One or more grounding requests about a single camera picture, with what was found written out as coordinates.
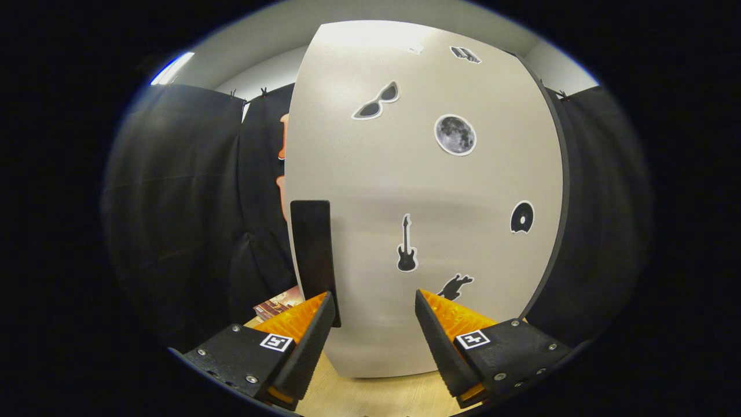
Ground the grey shoe cabinet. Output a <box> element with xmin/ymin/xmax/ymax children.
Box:
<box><xmin>283</xmin><ymin>20</ymin><xmax>571</xmax><ymax>378</ymax></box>

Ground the brown book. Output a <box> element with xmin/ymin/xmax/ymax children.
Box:
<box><xmin>253</xmin><ymin>286</ymin><xmax>305</xmax><ymax>321</ymax></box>

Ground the beige shoe cabinet door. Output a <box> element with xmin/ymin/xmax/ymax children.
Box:
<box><xmin>284</xmin><ymin>20</ymin><xmax>565</xmax><ymax>378</ymax></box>

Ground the narrow ceiling light strip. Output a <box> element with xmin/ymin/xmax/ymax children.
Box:
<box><xmin>151</xmin><ymin>52</ymin><xmax>196</xmax><ymax>86</ymax></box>

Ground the black door handle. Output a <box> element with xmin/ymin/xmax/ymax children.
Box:
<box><xmin>289</xmin><ymin>200</ymin><xmax>342</xmax><ymax>328</ymax></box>

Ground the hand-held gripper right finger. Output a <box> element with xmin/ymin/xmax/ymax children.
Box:
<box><xmin>414</xmin><ymin>288</ymin><xmax>574</xmax><ymax>409</ymax></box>

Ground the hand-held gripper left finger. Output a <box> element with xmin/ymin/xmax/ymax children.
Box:
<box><xmin>184</xmin><ymin>291</ymin><xmax>336</xmax><ymax>411</ymax></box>

